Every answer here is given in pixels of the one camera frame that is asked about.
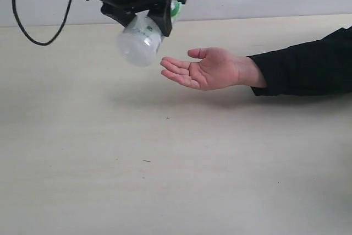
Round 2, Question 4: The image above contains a clear bottle with green label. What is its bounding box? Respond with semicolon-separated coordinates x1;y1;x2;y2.
117;13;164;67

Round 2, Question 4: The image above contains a forearm in black sleeve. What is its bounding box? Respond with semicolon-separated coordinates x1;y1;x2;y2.
250;28;351;96

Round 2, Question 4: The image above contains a person's open hand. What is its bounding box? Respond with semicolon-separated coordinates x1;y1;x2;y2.
160;48;267;91

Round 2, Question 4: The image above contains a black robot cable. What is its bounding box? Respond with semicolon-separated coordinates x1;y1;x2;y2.
7;0;80;46

